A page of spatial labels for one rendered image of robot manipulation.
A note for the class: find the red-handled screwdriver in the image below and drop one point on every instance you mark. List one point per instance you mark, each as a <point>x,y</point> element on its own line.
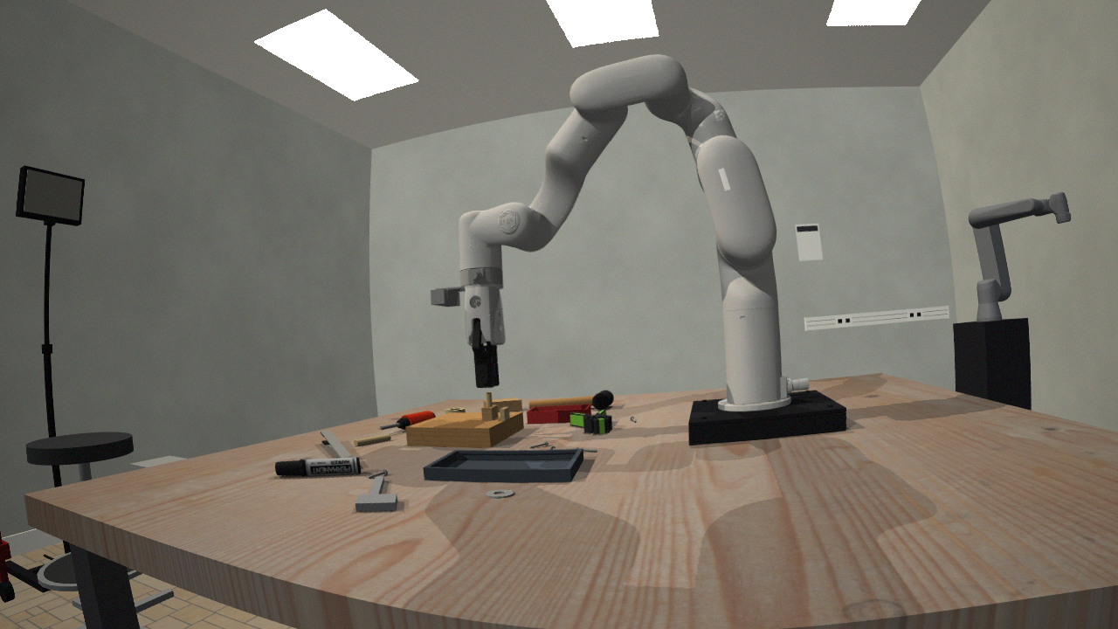
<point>410,419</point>

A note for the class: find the red open-top tray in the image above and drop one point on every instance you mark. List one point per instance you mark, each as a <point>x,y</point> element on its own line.
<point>555,414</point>

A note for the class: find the light brown wooden board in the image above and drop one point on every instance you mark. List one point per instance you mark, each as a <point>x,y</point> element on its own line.
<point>465,429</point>

